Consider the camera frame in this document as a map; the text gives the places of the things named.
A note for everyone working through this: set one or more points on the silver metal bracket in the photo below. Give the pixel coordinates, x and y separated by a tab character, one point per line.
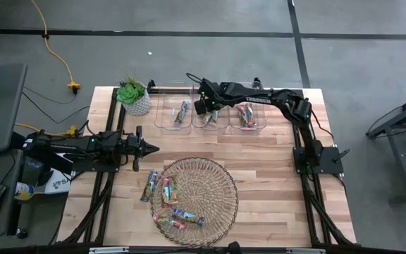
305	251
108	250

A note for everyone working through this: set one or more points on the black table clamp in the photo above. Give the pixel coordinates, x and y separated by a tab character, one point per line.
257	82
151	85

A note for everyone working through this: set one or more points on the white printed cardboard box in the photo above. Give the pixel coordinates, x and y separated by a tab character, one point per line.
60	184

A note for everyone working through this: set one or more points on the yellow blue bottle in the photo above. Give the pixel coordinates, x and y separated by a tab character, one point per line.
24	190

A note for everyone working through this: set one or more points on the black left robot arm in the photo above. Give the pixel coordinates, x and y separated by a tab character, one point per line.
65	148

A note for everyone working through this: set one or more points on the round woven straw placemat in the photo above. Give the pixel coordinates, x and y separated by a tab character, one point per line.
206	197

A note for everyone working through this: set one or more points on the light blue granola bar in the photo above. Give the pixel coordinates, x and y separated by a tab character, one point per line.
215	118
207	119

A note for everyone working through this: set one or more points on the black aluminium table frame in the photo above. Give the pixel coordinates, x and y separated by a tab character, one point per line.
334	168

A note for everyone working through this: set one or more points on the black round knob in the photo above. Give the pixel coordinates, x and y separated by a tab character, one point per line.
21	233

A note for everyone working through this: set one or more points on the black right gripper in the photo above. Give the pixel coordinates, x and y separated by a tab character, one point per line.
206	106

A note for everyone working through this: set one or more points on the succulent in patterned white pot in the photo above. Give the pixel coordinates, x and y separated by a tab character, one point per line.
137	106

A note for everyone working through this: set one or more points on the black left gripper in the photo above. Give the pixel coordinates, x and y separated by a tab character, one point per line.
136	148

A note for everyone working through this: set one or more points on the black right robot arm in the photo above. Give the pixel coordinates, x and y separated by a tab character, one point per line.
280	97

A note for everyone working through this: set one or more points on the clear plastic bin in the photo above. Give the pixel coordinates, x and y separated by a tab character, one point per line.
222	124
261	106
164	106

